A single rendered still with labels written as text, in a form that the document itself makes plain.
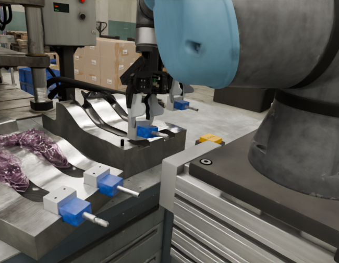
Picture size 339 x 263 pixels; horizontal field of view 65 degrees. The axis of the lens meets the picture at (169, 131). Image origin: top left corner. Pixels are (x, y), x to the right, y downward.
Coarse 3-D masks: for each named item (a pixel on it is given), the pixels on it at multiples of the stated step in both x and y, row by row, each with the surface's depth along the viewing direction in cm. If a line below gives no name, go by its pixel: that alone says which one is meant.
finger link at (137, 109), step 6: (138, 96) 69; (132, 102) 70; (138, 102) 69; (132, 108) 70; (138, 108) 69; (144, 108) 68; (132, 114) 70; (138, 114) 69; (132, 120) 71; (132, 126) 71
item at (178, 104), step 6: (168, 96) 101; (174, 96) 101; (180, 96) 102; (168, 102) 101; (174, 102) 100; (180, 102) 98; (186, 102) 99; (168, 108) 102; (174, 108) 101; (180, 108) 98; (186, 108) 100; (192, 108) 97
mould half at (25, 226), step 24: (0, 120) 77; (24, 168) 59; (48, 168) 63; (0, 192) 53; (96, 192) 58; (0, 216) 48; (24, 216) 49; (48, 216) 49; (24, 240) 46; (48, 240) 48
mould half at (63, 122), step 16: (48, 112) 102; (64, 112) 88; (80, 112) 88; (112, 112) 95; (48, 128) 100; (64, 128) 91; (80, 128) 83; (96, 128) 84; (160, 128) 87; (176, 128) 88; (80, 144) 85; (96, 144) 79; (112, 144) 73; (128, 144) 73; (160, 144) 80; (176, 144) 86; (96, 160) 81; (112, 160) 75; (128, 160) 72; (144, 160) 77; (160, 160) 82; (128, 176) 74
